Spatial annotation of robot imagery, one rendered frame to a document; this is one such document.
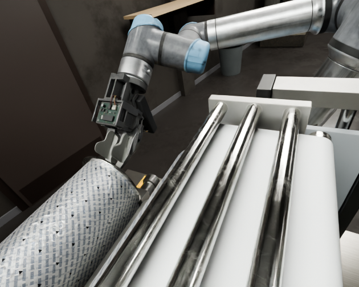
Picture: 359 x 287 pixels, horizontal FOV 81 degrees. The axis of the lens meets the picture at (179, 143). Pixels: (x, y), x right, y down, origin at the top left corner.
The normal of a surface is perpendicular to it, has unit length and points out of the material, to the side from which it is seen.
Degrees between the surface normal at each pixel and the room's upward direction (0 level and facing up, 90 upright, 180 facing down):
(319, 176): 0
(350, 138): 90
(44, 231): 23
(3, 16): 90
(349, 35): 70
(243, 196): 0
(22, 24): 90
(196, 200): 0
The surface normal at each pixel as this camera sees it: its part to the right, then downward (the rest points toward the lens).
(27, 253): 0.27, -0.61
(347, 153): -0.44, 0.62
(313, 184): -0.16, -0.77
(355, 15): -0.99, -0.14
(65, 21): 0.78, 0.29
